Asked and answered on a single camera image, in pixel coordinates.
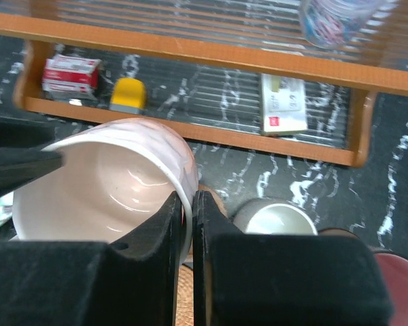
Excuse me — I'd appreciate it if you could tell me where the yellow small block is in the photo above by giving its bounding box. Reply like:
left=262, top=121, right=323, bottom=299
left=109, top=77, right=147, bottom=115

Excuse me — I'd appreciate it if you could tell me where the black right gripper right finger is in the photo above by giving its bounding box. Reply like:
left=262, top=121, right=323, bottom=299
left=192, top=191, right=394, bottom=325

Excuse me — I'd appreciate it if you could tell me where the green white flat box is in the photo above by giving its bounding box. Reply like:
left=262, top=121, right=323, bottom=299
left=260, top=74, right=308, bottom=136

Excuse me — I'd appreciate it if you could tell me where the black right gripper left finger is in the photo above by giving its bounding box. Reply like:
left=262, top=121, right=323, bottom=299
left=0, top=194, right=182, bottom=325

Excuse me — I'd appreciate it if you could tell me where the white speckled mug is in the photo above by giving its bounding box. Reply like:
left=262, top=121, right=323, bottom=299
left=233, top=198, right=318, bottom=236

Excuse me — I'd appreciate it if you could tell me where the woven rattan coaster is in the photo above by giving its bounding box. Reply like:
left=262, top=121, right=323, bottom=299
left=175, top=265, right=194, bottom=326

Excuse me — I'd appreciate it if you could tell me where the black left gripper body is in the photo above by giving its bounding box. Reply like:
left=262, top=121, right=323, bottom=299
left=0, top=116, right=54, bottom=148

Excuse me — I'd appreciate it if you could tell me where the maroon speckled mug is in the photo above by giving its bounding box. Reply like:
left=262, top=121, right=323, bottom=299
left=318, top=228, right=408, bottom=326

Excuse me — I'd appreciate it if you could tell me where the red white small box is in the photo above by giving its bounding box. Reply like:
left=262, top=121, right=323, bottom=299
left=41, top=54, right=102, bottom=100

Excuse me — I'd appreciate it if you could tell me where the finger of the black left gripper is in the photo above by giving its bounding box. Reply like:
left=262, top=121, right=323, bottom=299
left=0, top=147, right=62, bottom=197

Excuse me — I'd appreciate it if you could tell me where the orange wooden rack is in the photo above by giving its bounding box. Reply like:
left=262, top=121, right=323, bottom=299
left=0, top=1, right=408, bottom=167

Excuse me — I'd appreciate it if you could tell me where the pink mug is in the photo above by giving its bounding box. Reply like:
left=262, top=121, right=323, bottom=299
left=12, top=118, right=199, bottom=260

